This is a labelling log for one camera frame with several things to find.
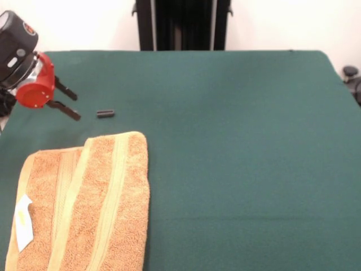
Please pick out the small black rubber pad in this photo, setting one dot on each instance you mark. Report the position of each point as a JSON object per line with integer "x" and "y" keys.
{"x": 105, "y": 113}

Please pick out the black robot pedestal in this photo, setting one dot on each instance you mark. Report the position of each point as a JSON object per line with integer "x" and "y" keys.
{"x": 183, "y": 25}

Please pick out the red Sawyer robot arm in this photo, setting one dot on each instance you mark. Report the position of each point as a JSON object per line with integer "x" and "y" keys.
{"x": 14, "y": 48}

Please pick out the tan terry towel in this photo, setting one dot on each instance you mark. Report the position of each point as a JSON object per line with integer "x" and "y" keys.
{"x": 84, "y": 197}

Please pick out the grey chair base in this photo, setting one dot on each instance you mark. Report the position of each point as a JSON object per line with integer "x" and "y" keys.
{"x": 349, "y": 72}

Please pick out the dark green table cloth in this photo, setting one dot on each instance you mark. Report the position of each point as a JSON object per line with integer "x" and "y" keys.
{"x": 253, "y": 169}

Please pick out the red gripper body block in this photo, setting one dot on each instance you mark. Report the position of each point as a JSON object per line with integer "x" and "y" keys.
{"x": 36, "y": 90}

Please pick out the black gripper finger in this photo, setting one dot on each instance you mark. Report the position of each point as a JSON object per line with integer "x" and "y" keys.
{"x": 66, "y": 90}
{"x": 66, "y": 110}

